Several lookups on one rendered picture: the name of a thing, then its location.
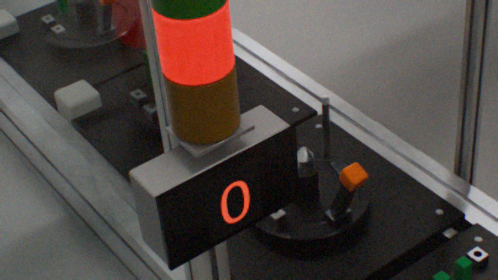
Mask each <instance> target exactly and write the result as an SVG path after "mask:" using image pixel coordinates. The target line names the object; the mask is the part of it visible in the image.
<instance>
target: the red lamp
mask: <svg viewBox="0 0 498 280"><path fill-rule="evenodd" d="M152 11H153V20H154V24H155V30H156V39H157V44H158V49H159V53H160V58H161V63H162V71H163V73H164V74H165V75H166V76H167V77H168V78H169V79H171V80H172V81H175V82H178V83H181V84H207V83H210V82H213V81H216V80H218V79H220V78H222V77H223V76H225V75H226V74H228V73H229V72H230V71H231V69H232V68H233V66H234V61H235V60H234V52H233V37H232V30H231V22H230V8H229V1H227V3H226V4H225V6H224V7H223V8H222V9H220V10H219V11H217V12H216V13H214V14H212V15H210V16H206V17H204V18H200V19H192V20H175V19H169V18H166V17H164V16H161V15H159V14H158V13H157V12H155V11H154V10H153V8H152Z"/></svg>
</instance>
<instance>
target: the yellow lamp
mask: <svg viewBox="0 0 498 280"><path fill-rule="evenodd" d="M163 76H164V82H165V91H166V96H167V105H168V110H169V115H170V123H171V128H172V131H173V133H174V134H175V136H176V137H178V138H179V139H181V140H183V141H186V142H189V143H192V144H210V143H215V142H218V141H221V140H223V139H226V138H227V137H229V136H231V135H232V134H233V132H234V131H236V129H237V128H238V126H239V124H240V112H239V97H238V90H237V81H236V67H235V62H234V66H233V68H232V69H231V71H230V72H229V73H228V74H226V75H225V76H223V77H222V78H220V79H218V80H216V81H213V82H210V83H207V84H181V83H178V82H175V81H172V80H171V79H169V78H168V77H167V76H166V75H165V74H164V73H163Z"/></svg>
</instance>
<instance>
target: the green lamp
mask: <svg viewBox="0 0 498 280"><path fill-rule="evenodd" d="M150 1H151V6H152V8H153V10H154V11H155V12H157V13H158V14H159V15H161V16H164V17H166V18H169V19H175V20H192V19H200V18H204V17H206V16H210V15H212V14H214V13H216V12H217V11H219V10H220V9H222V8H223V7H224V6H225V4H226V3H227V1H228V0H150Z"/></svg>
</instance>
